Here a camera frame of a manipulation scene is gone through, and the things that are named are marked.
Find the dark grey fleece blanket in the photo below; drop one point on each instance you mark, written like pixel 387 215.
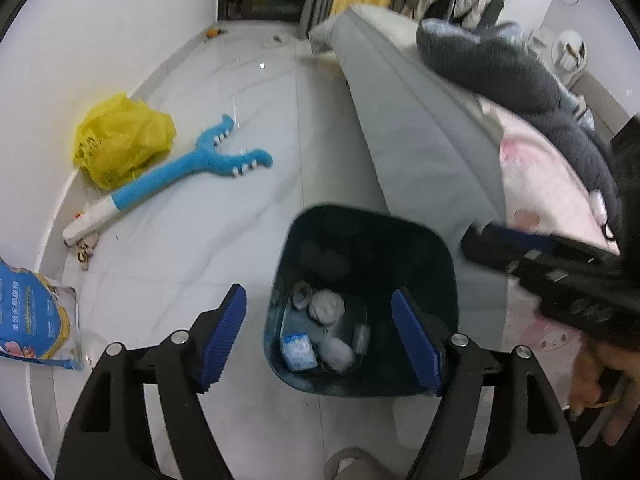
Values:
pixel 510 75

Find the blue tissue packet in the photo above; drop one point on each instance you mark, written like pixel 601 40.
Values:
pixel 298 352

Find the person's right hand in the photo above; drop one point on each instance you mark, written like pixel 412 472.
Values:
pixel 605 365

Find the dark grey hanging pants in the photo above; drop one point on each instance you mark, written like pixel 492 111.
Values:
pixel 497 2

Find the round white mirror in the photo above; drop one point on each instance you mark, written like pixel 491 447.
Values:
pixel 567 50

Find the grey bed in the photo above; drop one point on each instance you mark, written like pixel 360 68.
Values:
pixel 415 125

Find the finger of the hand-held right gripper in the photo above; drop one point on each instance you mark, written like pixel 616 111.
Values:
pixel 507 232
pixel 490 255

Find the pink printed blanket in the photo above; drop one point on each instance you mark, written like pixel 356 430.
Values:
pixel 545 180

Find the yellow plastic bag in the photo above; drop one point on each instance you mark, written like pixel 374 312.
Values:
pixel 120 140

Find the clear plastic wrap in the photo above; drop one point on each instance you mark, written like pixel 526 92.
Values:
pixel 362 338

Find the blue patterned fleece blanket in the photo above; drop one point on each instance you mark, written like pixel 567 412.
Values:
pixel 512 32

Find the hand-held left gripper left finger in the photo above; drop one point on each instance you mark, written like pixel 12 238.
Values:
pixel 225 340

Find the blue pet food bag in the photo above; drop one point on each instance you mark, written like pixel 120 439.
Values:
pixel 30 320

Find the dark teal trash bin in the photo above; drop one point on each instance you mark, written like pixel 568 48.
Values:
pixel 370 250

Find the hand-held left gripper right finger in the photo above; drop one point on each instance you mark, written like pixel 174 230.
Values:
pixel 415 340

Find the beige bed headboard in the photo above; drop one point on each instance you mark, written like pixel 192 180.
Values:
pixel 600 105

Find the small key bunch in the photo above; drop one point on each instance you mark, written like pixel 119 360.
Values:
pixel 86 254

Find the small orange floor object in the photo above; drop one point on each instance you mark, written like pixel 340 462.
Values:
pixel 215 32

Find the grey slipper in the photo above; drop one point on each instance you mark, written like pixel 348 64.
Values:
pixel 360 465

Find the blue forked plush toy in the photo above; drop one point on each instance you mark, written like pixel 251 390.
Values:
pixel 175 177

